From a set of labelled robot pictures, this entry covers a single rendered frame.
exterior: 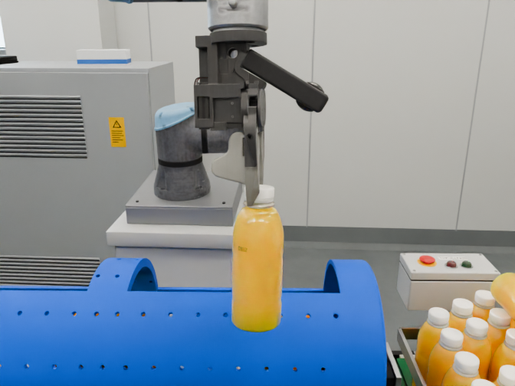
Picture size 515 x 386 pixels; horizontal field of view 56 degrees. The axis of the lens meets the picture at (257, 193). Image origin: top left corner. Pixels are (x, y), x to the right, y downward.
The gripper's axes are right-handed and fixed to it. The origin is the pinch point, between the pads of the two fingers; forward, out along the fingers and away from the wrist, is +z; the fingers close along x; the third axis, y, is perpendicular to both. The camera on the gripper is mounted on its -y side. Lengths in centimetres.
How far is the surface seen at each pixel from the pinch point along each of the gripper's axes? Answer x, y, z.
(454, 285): -47, -39, 29
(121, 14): -278, 126, -77
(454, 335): -24, -33, 31
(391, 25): -289, -61, -65
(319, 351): -6.1, -8.3, 25.3
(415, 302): -47, -31, 34
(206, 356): -4.3, 8.6, 25.8
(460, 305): -35, -37, 29
